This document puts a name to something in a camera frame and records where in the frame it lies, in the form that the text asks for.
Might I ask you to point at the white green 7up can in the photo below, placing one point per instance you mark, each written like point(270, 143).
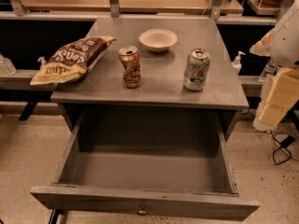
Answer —
point(197, 66)

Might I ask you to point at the brown yellow chip bag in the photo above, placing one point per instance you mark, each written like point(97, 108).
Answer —
point(73, 61)

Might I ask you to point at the small pump bottle left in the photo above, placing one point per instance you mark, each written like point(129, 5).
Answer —
point(42, 61)

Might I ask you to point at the white paper bowl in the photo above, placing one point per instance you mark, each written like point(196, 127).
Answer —
point(158, 40)

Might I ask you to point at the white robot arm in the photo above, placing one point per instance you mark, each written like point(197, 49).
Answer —
point(280, 77)

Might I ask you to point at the metal drawer knob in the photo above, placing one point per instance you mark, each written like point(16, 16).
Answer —
point(142, 211)

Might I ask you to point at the open grey top drawer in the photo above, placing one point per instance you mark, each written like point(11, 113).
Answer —
point(174, 162)

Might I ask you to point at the wooden back table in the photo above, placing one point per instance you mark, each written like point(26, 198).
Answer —
point(126, 6)

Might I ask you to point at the clear container far left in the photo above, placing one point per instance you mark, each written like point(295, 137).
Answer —
point(6, 66)

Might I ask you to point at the gold brown soda can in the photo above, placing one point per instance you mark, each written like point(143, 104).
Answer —
point(130, 60)

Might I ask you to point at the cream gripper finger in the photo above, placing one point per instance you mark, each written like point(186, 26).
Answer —
point(262, 47)

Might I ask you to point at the grey cabinet with top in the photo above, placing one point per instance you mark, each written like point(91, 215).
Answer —
point(162, 73)

